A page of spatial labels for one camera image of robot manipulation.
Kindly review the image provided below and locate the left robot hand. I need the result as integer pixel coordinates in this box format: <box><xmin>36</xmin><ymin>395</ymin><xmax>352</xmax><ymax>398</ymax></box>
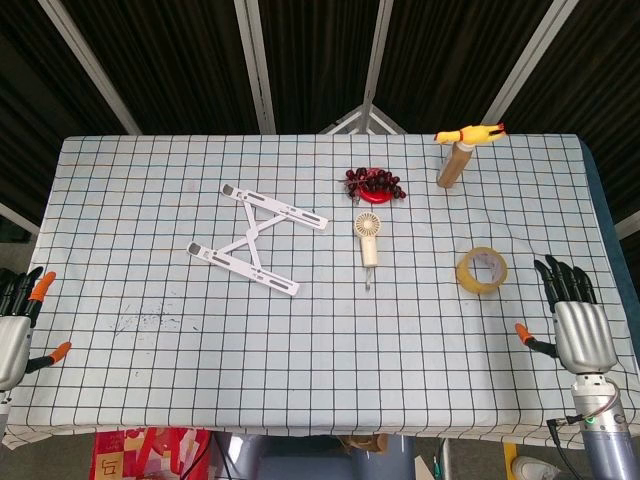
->
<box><xmin>0</xmin><ymin>266</ymin><xmax>73</xmax><ymax>392</ymax></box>

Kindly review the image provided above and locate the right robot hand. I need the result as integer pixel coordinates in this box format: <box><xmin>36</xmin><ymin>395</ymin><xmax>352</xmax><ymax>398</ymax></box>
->
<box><xmin>514</xmin><ymin>254</ymin><xmax>619</xmax><ymax>375</ymax></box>

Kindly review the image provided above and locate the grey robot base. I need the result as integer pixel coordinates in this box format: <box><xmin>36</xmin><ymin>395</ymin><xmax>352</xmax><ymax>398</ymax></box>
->
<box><xmin>212</xmin><ymin>432</ymin><xmax>416</xmax><ymax>480</ymax></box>

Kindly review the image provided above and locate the cream handheld fan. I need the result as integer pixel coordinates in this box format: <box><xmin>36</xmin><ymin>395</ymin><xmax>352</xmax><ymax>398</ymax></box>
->
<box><xmin>353</xmin><ymin>211</ymin><xmax>384</xmax><ymax>294</ymax></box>

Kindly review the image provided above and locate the yellowish clear packing tape roll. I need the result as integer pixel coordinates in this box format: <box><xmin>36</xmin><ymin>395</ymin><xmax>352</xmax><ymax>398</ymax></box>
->
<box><xmin>454</xmin><ymin>246</ymin><xmax>509</xmax><ymax>297</ymax></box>

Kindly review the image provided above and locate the white shoe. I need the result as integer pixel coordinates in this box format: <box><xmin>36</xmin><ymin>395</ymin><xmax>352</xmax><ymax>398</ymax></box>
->
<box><xmin>512</xmin><ymin>455</ymin><xmax>561</xmax><ymax>480</ymax></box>

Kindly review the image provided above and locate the red patterned bag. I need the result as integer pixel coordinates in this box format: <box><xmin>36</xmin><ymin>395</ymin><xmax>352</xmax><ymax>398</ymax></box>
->
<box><xmin>93</xmin><ymin>426</ymin><xmax>214</xmax><ymax>480</ymax></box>

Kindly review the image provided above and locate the brown cylindrical bottle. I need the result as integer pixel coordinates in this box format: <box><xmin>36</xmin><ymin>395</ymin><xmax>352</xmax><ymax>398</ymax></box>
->
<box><xmin>436</xmin><ymin>141</ymin><xmax>474</xmax><ymax>190</ymax></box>

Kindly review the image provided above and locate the yellow rubber chicken toy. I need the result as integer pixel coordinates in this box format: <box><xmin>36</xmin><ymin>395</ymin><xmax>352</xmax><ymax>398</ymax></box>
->
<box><xmin>433</xmin><ymin>123</ymin><xmax>507</xmax><ymax>148</ymax></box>

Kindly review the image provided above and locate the brown cardboard piece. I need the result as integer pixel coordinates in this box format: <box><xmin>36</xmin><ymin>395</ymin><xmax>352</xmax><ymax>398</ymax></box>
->
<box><xmin>335</xmin><ymin>433</ymin><xmax>389</xmax><ymax>454</ymax></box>

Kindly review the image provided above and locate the dark red grape bunch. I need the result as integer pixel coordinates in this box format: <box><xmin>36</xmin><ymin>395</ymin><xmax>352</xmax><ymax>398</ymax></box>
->
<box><xmin>343</xmin><ymin>168</ymin><xmax>406</xmax><ymax>201</ymax></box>

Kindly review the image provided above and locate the white folding laptop stand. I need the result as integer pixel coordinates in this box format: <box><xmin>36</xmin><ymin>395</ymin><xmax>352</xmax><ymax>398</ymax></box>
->
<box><xmin>185</xmin><ymin>183</ymin><xmax>330</xmax><ymax>298</ymax></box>

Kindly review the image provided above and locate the white black-checked tablecloth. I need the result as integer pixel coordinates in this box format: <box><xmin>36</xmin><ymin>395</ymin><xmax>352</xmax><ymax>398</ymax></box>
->
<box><xmin>0</xmin><ymin>133</ymin><xmax>640</xmax><ymax>451</ymax></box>

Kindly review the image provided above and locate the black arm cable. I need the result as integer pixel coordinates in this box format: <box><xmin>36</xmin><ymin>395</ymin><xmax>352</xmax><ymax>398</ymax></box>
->
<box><xmin>546</xmin><ymin>412</ymin><xmax>586</xmax><ymax>480</ymax></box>

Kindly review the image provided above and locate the white partition frame post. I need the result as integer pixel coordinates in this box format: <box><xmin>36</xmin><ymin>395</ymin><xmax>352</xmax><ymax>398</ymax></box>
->
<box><xmin>234</xmin><ymin>0</ymin><xmax>277</xmax><ymax>135</ymax></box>
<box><xmin>362</xmin><ymin>0</ymin><xmax>396</xmax><ymax>104</ymax></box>
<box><xmin>482</xmin><ymin>0</ymin><xmax>584</xmax><ymax>126</ymax></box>
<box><xmin>37</xmin><ymin>0</ymin><xmax>144</xmax><ymax>135</ymax></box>

